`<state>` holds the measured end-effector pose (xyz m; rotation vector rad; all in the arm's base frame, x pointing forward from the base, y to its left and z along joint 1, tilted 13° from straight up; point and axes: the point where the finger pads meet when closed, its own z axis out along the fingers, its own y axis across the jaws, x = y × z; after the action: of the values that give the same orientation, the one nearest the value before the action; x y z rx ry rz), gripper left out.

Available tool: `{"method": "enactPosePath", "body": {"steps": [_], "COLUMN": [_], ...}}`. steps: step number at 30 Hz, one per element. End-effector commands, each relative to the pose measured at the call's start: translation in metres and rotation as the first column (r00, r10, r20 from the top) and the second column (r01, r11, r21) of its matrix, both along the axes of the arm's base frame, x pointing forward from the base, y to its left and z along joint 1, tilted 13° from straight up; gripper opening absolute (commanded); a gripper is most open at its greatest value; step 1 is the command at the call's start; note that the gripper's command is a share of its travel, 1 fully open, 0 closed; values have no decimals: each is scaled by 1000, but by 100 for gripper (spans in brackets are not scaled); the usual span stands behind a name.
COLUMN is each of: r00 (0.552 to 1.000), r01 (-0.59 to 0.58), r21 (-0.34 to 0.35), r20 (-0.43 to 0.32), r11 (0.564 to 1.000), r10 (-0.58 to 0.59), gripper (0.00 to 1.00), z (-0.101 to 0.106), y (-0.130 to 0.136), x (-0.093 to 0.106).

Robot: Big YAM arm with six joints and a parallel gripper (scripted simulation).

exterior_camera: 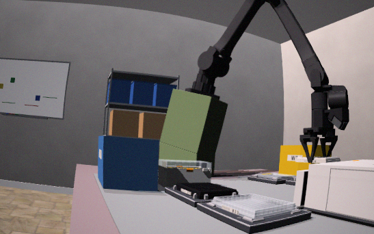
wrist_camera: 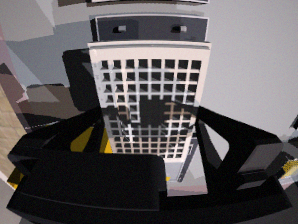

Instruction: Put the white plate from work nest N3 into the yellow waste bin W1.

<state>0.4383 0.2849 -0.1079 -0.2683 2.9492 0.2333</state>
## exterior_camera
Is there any white well plate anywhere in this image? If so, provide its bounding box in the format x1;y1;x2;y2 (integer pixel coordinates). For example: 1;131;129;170
295;157;340;163

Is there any white multiwell plate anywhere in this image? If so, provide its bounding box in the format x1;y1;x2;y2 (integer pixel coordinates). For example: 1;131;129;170
211;194;297;220

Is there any yellow open-top bin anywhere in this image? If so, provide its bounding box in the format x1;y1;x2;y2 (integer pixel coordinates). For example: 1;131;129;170
279;145;330;175

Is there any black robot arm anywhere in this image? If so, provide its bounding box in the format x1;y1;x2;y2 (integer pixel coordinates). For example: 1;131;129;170
185;0;349;130

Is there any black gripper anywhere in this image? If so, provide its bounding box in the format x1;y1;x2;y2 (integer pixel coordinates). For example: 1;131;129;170
299;109;338;163

